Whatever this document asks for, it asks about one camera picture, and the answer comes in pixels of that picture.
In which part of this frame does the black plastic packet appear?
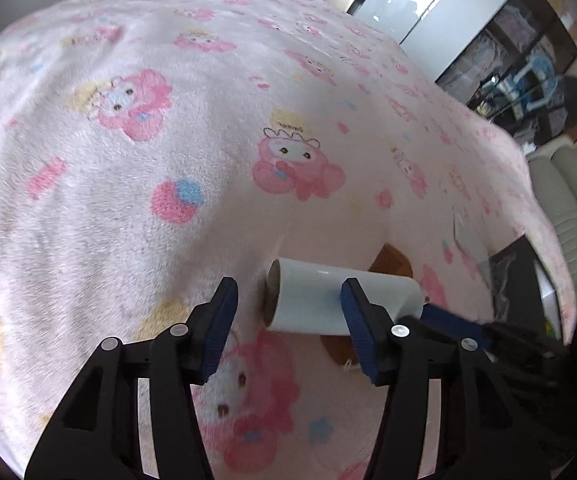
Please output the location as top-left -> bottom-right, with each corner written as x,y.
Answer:
487,234 -> 565,345

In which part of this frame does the pink printed blanket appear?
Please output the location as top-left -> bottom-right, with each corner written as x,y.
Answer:
0,0 -> 577,480

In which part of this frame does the black glass cabinet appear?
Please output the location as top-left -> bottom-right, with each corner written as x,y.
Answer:
435,0 -> 577,141

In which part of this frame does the blue and white toy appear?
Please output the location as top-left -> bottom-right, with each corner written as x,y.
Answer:
486,54 -> 555,112

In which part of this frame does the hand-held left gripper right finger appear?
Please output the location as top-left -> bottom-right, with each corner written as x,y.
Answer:
340,277 -> 553,480

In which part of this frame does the brown wooden board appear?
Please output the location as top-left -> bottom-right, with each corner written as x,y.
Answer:
320,242 -> 415,367

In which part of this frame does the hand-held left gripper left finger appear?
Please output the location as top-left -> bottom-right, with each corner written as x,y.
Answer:
25,277 -> 240,480

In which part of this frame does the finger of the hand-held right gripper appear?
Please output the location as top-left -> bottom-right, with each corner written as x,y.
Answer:
421,305 -> 495,350

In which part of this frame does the white glossy cabinet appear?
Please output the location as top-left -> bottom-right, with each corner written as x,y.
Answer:
353,0 -> 528,82

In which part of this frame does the clear plastic sheet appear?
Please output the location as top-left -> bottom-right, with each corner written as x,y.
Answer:
450,206 -> 495,283

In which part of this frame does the white cylindrical roll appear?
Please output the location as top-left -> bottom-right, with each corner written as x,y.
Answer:
260,257 -> 425,336

